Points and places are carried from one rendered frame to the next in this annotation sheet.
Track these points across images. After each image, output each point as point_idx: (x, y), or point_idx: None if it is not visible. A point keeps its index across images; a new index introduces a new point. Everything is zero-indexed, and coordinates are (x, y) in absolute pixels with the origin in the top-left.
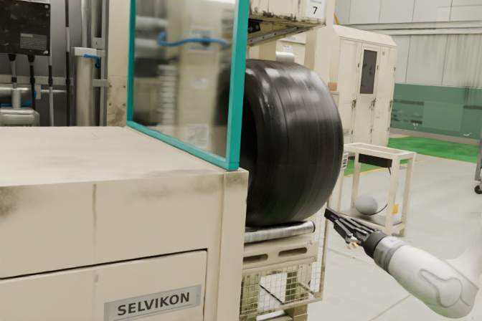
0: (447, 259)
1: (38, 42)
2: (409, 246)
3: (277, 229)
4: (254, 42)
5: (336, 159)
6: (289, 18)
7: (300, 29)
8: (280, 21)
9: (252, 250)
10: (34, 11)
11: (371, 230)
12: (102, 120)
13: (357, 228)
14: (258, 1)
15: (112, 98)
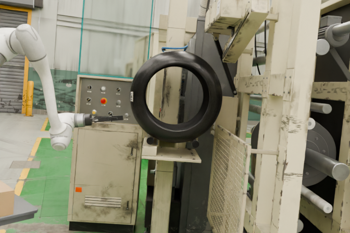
0: (64, 123)
1: None
2: (73, 113)
3: (148, 134)
4: (232, 41)
5: (129, 94)
6: (214, 21)
7: (241, 23)
8: (225, 23)
9: (144, 139)
10: None
11: (95, 116)
12: (186, 86)
13: (99, 116)
14: (210, 18)
15: (235, 85)
